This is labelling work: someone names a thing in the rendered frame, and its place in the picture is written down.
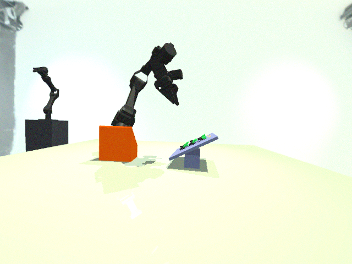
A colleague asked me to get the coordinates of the light blue switch panel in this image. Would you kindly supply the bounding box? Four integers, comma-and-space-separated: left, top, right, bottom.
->
169, 133, 219, 169

